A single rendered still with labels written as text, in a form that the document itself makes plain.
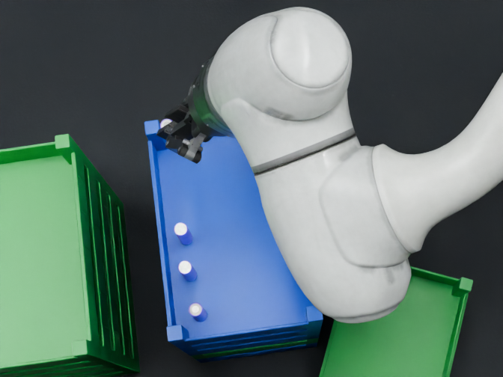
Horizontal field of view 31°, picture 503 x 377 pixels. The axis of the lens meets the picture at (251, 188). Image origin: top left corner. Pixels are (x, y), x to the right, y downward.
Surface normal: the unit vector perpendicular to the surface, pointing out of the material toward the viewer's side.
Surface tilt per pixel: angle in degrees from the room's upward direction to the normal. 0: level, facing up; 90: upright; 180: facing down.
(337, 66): 32
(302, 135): 27
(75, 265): 0
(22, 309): 0
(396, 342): 0
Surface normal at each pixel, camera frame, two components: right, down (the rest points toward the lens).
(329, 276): -0.38, 0.28
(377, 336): -0.05, -0.25
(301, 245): -0.58, 0.31
